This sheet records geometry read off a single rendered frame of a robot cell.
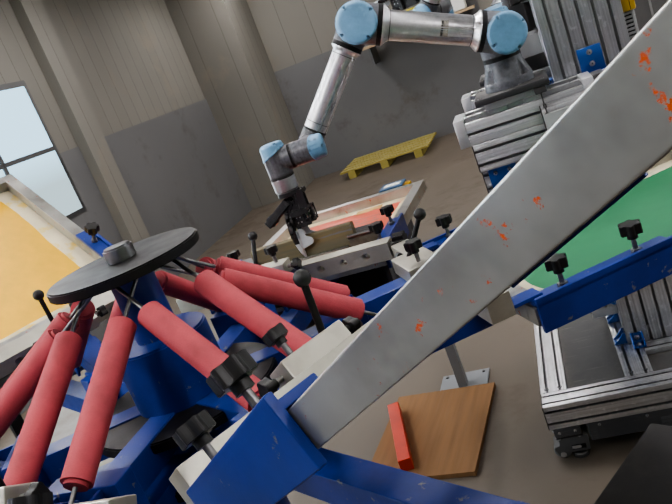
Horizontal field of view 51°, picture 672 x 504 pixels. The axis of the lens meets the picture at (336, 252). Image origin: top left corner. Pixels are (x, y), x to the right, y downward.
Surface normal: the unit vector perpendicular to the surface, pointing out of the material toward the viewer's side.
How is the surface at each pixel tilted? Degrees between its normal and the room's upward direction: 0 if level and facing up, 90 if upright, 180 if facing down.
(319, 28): 90
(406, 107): 90
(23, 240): 32
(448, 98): 90
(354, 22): 87
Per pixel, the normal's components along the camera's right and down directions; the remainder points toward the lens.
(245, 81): -0.22, 0.34
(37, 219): 0.04, -0.79
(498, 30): 0.11, 0.29
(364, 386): -0.68, 0.43
